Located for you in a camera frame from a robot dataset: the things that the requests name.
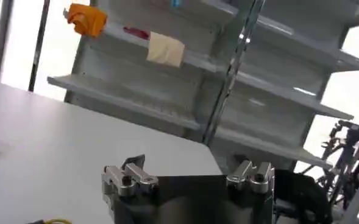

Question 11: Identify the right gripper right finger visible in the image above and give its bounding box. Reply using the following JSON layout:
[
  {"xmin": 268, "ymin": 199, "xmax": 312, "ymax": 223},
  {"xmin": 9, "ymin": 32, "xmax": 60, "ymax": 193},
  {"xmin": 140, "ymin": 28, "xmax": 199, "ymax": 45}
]
[{"xmin": 226, "ymin": 159, "xmax": 275, "ymax": 195}]

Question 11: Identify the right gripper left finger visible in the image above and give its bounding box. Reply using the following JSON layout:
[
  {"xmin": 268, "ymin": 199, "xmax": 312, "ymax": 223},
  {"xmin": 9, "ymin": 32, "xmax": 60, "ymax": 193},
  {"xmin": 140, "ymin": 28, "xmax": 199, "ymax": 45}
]
[{"xmin": 101, "ymin": 154, "xmax": 160, "ymax": 197}]

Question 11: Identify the empty grey shelf rack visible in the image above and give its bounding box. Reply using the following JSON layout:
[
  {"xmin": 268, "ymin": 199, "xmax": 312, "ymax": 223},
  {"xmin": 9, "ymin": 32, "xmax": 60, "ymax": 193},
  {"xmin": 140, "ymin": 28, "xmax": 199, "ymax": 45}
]
[{"xmin": 209, "ymin": 0, "xmax": 359, "ymax": 171}]

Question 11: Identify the grey shelf rack with cloths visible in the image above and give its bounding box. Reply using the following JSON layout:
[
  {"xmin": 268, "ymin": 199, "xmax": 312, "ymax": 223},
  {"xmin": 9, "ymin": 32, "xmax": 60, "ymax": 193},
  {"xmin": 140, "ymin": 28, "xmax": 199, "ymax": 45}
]
[{"xmin": 47, "ymin": 0, "xmax": 241, "ymax": 144}]

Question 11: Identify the black metal frame equipment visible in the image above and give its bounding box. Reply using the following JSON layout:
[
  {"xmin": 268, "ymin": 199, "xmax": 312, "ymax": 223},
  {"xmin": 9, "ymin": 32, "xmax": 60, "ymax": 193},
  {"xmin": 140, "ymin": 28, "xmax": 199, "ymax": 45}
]
[{"xmin": 300, "ymin": 119, "xmax": 359, "ymax": 211}]

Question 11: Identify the shiny metal post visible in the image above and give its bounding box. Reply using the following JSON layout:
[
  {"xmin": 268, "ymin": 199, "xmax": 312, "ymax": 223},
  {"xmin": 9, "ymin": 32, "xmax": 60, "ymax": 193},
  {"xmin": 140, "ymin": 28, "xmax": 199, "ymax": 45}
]
[{"xmin": 202, "ymin": 0, "xmax": 267, "ymax": 145}]

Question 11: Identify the dark window frame post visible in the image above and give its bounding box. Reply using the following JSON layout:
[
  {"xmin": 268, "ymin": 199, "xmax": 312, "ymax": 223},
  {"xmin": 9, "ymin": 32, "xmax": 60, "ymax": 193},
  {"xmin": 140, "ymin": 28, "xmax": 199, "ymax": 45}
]
[{"xmin": 28, "ymin": 0, "xmax": 51, "ymax": 92}]

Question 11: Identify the grey window frame post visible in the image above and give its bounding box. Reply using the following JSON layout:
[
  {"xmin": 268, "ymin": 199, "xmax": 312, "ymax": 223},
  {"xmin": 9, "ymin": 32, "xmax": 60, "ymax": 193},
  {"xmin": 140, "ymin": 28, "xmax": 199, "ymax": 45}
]
[{"xmin": 0, "ymin": 0, "xmax": 15, "ymax": 82}]

